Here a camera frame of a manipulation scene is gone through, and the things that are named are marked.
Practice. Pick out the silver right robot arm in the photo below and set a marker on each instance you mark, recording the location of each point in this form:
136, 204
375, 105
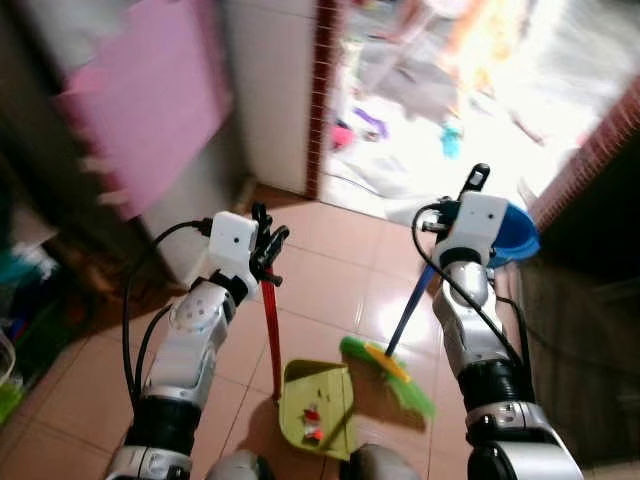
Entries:
480, 340

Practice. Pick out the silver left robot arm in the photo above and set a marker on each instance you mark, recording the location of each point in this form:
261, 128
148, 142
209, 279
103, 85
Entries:
185, 345

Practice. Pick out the teal plastic bottle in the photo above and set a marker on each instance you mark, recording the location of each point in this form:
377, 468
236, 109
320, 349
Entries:
452, 140

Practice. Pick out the blue plastic bucket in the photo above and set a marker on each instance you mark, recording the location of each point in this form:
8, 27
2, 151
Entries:
518, 240

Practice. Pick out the purple plastic toy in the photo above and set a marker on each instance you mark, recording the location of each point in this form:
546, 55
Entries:
372, 124

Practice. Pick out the small pink toy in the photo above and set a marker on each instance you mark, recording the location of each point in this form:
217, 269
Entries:
342, 135

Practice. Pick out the orange white striped cloth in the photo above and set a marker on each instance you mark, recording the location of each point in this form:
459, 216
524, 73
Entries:
478, 45

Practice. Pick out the small red scrap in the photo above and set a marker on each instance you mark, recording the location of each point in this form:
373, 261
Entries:
312, 414

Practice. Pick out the pink foam panel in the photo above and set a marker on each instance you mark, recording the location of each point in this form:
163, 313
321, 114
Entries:
155, 100

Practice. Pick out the grey robot left leg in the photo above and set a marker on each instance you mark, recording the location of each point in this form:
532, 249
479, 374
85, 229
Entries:
235, 468

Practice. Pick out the grey robot leg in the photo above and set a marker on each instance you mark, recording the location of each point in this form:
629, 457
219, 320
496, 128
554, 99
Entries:
235, 468
385, 465

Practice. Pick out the grey robot right leg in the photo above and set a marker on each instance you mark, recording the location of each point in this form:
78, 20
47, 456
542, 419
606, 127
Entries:
385, 465

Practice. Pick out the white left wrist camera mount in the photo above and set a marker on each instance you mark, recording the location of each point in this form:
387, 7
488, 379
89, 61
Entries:
232, 250

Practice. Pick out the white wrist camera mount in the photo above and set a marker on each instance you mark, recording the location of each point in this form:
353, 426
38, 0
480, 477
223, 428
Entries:
232, 250
475, 228

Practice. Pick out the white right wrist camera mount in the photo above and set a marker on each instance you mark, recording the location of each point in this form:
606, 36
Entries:
475, 228

